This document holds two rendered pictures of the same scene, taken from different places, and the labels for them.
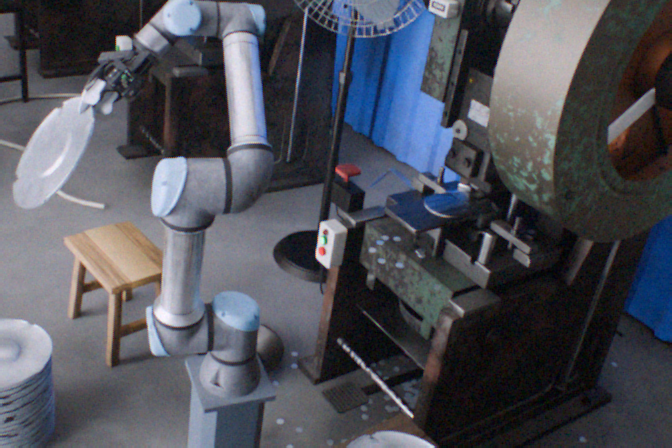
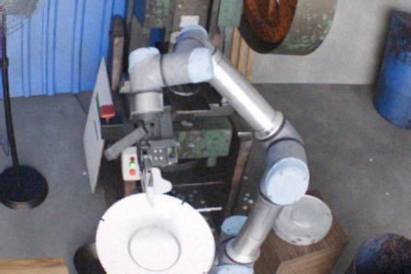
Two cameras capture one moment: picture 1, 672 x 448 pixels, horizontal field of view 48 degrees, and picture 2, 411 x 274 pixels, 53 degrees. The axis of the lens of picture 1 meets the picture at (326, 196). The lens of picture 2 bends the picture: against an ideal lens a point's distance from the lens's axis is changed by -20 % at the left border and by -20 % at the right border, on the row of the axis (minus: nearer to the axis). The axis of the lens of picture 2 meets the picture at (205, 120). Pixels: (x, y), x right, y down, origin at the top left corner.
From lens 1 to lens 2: 1.80 m
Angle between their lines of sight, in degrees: 60
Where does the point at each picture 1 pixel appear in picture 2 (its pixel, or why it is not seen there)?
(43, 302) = not seen: outside the picture
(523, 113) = (316, 16)
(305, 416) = not seen: hidden behind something
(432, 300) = (216, 142)
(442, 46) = not seen: outside the picture
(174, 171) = (302, 167)
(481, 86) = (187, 6)
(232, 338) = not seen: hidden behind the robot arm
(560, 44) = not seen: outside the picture
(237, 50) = (227, 64)
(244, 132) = (272, 115)
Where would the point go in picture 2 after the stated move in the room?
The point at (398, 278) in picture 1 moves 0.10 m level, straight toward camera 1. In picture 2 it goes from (181, 148) to (202, 158)
